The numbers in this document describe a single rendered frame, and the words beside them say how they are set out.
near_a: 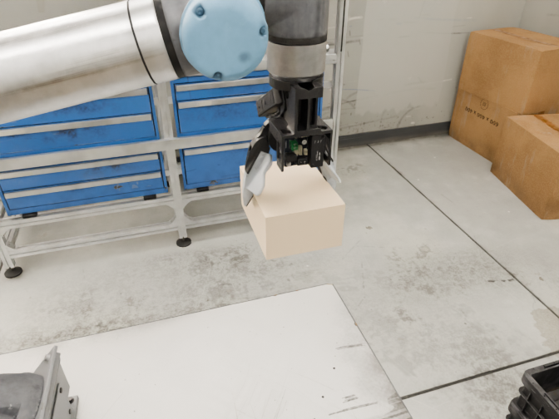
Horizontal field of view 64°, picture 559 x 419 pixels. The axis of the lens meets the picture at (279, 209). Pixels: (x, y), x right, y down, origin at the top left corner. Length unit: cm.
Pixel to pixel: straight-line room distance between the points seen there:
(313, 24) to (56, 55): 28
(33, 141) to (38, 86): 175
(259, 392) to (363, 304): 124
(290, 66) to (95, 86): 24
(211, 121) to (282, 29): 162
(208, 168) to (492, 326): 147
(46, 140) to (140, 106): 42
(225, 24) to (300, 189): 35
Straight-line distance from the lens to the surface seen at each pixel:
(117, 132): 215
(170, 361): 100
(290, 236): 65
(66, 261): 254
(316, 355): 99
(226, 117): 217
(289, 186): 69
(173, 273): 228
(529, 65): 329
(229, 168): 228
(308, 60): 57
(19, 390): 84
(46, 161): 219
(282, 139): 58
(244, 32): 40
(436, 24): 354
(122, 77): 43
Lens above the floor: 147
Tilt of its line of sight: 33 degrees down
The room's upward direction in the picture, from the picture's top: straight up
